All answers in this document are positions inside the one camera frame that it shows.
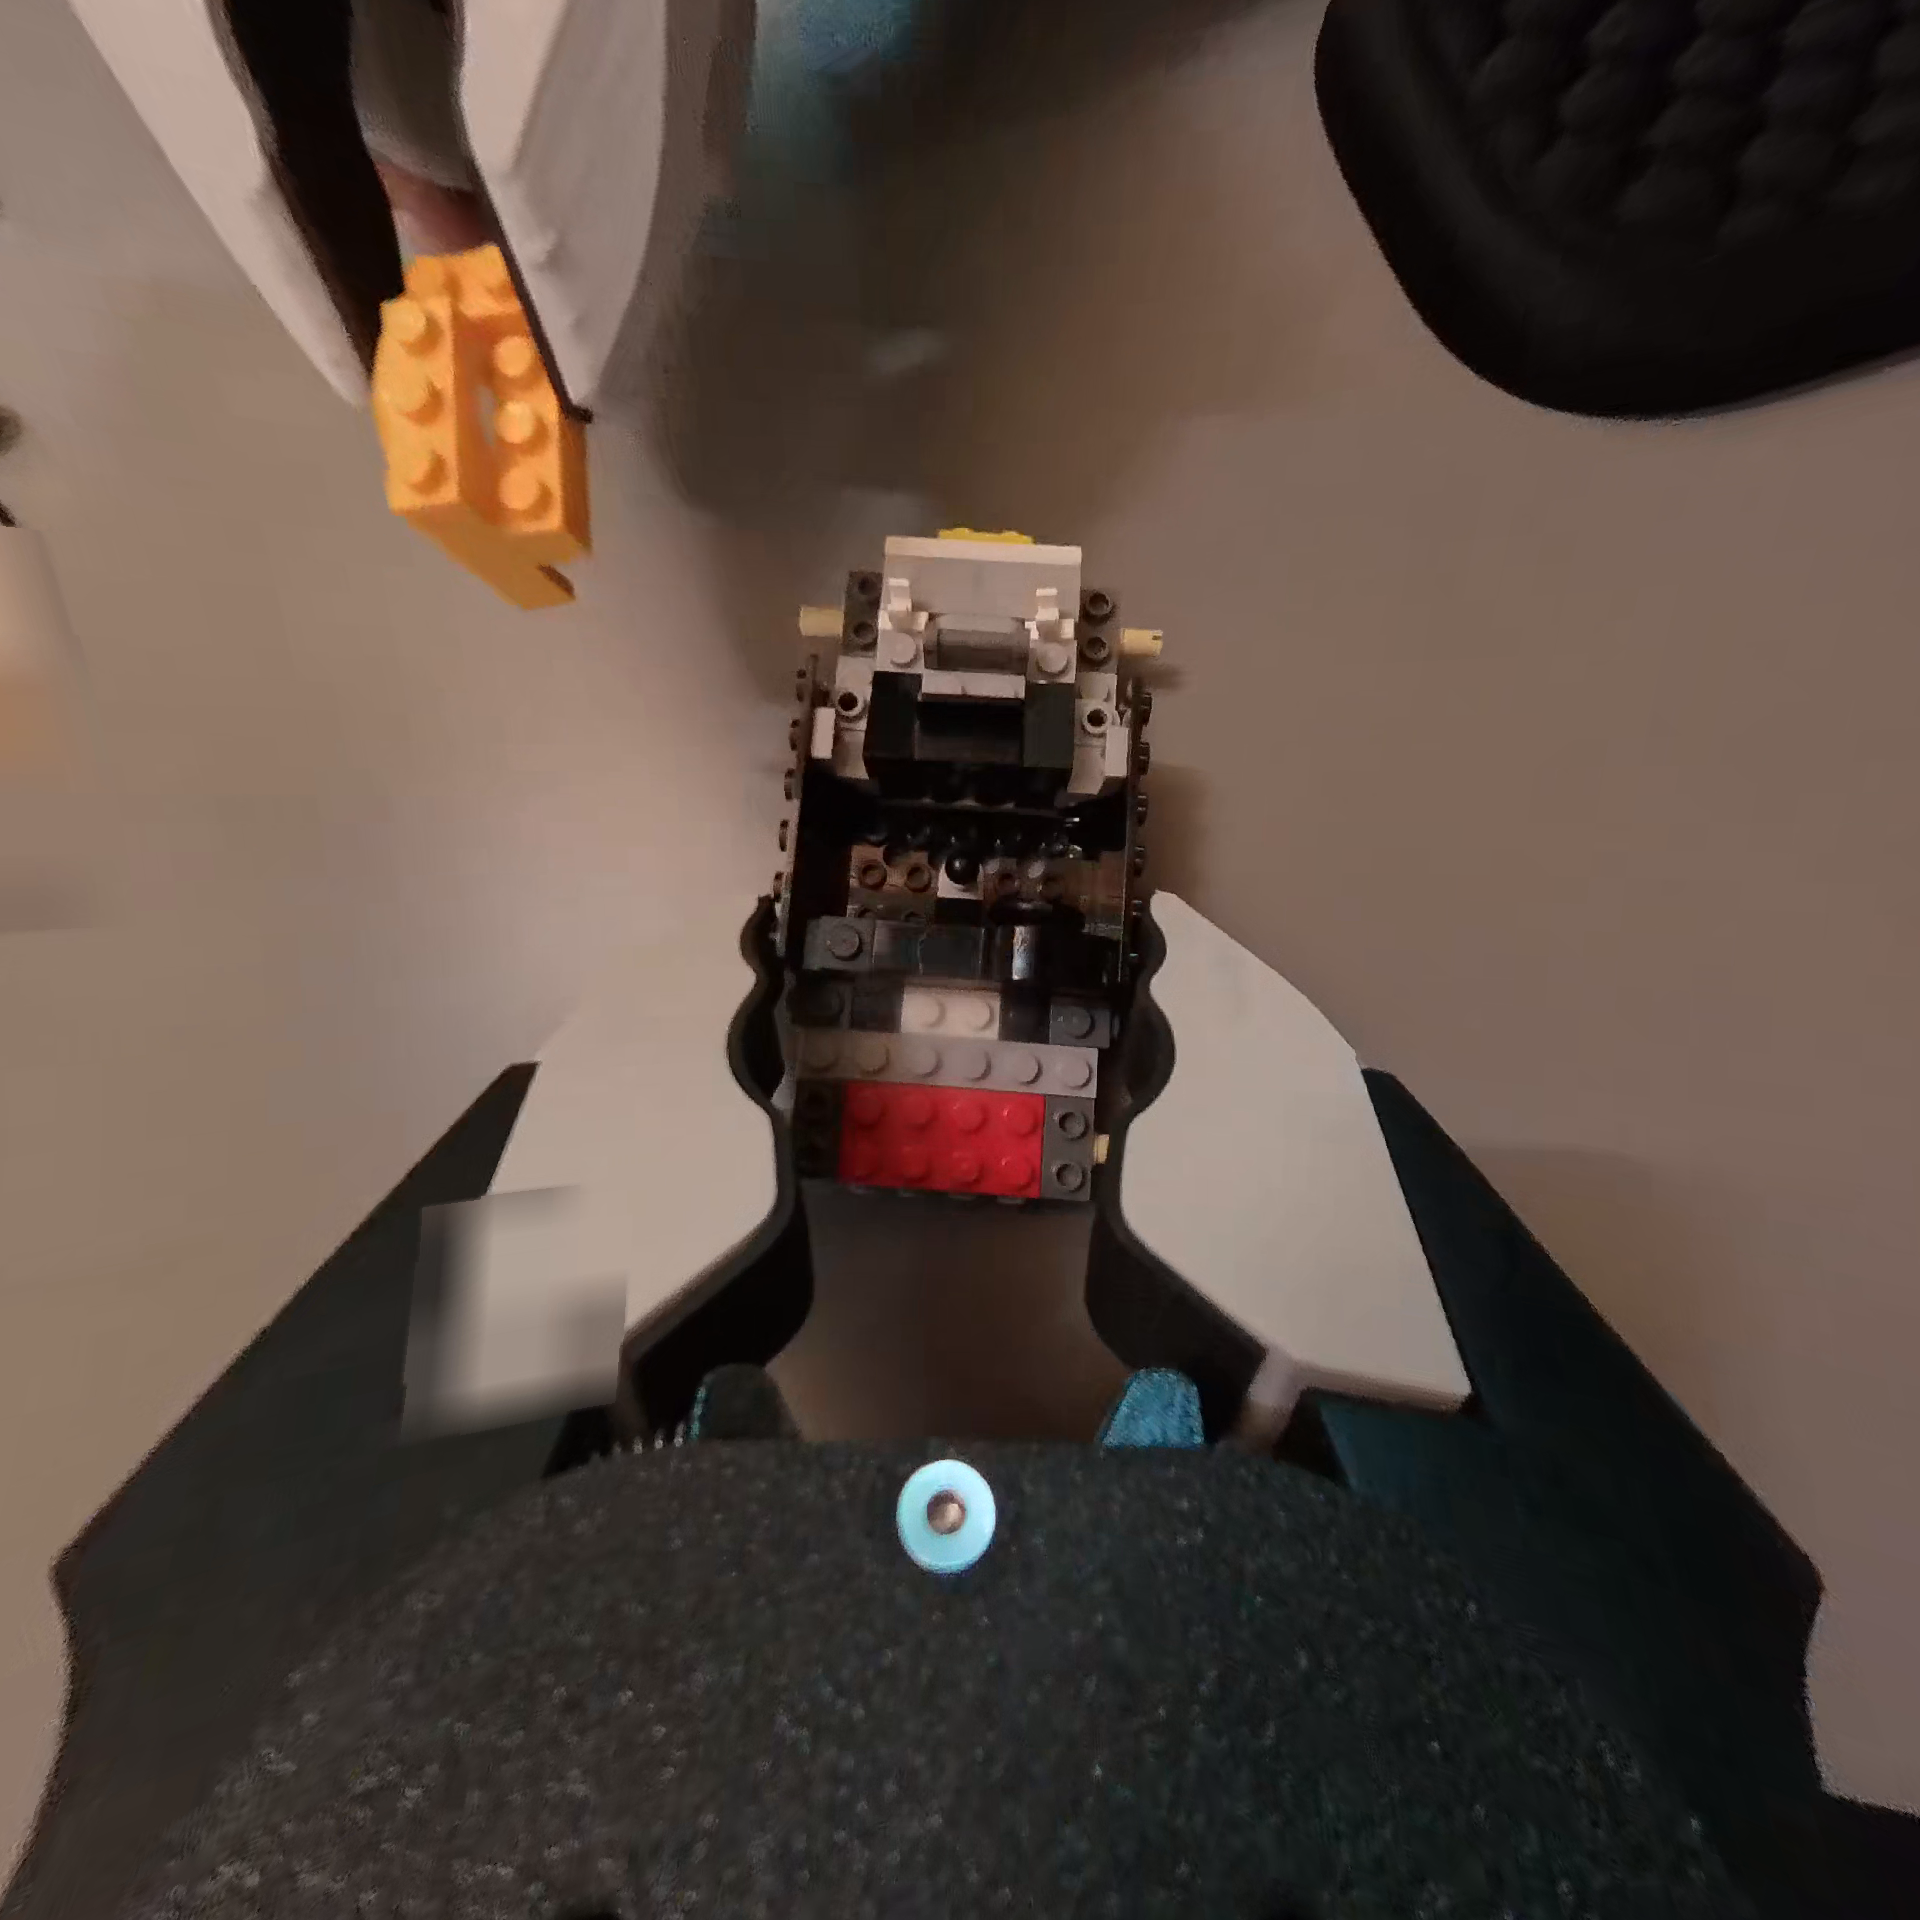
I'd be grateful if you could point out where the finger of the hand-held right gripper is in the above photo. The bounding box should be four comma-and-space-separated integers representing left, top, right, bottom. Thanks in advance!
68, 0, 403, 406
449, 0, 672, 426

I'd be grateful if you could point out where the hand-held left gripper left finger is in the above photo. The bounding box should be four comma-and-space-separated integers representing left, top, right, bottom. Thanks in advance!
494, 892, 818, 1362

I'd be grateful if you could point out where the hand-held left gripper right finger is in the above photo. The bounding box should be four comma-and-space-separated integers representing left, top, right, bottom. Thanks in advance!
1081, 886, 1473, 1451

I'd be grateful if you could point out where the orange toy brick assembly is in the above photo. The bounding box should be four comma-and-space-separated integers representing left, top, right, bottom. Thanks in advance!
376, 249, 594, 608

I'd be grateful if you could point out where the partly built brick car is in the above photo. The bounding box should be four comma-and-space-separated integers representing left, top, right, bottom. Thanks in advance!
764, 525, 1167, 1208

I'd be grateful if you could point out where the grey desk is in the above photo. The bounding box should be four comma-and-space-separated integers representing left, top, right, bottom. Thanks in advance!
0, 0, 1920, 1862

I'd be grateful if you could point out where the black textured pad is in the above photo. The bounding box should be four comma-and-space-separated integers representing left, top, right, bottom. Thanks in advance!
1313, 0, 1920, 422

